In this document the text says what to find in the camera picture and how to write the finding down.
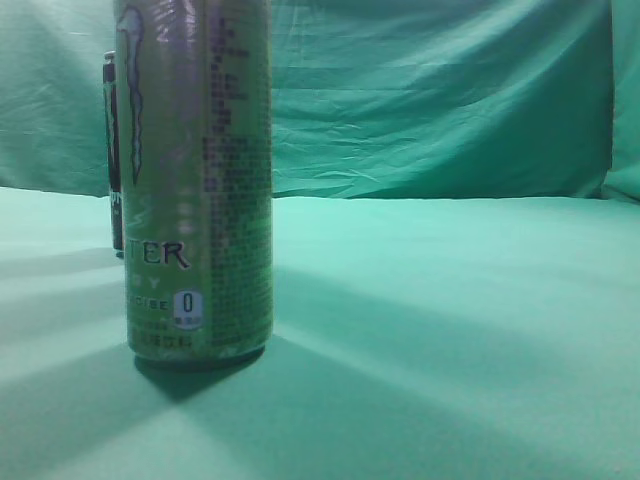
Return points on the green backdrop cloth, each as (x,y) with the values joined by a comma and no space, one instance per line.
(387,99)

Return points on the green Monster energy can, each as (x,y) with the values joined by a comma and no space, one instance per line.
(194,109)

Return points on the green table cloth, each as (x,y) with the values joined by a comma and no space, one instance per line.
(414,339)

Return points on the black Monster energy can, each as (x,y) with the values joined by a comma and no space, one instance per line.
(112,143)

